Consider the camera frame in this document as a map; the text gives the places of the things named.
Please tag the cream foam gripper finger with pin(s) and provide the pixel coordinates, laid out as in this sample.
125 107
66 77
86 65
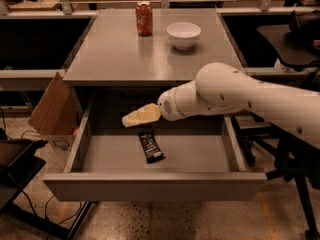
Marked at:
146 114

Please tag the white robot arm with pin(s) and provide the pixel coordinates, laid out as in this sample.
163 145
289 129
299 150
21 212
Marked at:
222 89

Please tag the grey open top drawer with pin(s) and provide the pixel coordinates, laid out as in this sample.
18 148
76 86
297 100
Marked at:
202 160

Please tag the grey cabinet counter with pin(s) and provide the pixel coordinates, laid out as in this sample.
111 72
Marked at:
114 54

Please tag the white ceramic bowl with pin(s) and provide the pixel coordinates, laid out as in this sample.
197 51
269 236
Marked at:
183 35

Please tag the brown cardboard box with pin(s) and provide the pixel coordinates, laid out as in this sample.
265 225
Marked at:
55 117

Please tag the red soda can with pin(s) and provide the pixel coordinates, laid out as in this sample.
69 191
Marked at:
144 18

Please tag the black cart at left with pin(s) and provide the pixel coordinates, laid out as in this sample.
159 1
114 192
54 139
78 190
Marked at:
18 166

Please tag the black office chair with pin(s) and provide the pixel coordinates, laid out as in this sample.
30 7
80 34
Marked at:
292 40

